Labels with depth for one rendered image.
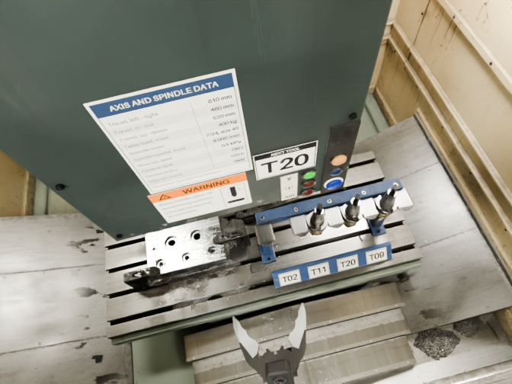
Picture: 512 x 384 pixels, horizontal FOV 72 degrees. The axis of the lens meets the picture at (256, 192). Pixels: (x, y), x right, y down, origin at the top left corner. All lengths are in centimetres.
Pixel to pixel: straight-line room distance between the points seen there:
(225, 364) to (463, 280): 98
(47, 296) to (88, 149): 139
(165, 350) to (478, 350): 126
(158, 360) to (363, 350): 84
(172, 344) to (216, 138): 132
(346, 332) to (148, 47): 133
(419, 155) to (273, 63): 143
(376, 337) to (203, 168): 117
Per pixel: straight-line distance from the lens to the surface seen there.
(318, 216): 104
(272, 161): 54
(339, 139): 55
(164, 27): 35
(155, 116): 43
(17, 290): 185
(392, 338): 159
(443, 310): 162
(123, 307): 149
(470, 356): 172
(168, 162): 50
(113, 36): 36
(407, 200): 119
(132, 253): 153
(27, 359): 178
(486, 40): 143
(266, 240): 108
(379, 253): 139
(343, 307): 152
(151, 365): 171
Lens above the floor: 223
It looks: 62 degrees down
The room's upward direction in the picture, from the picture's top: 11 degrees counter-clockwise
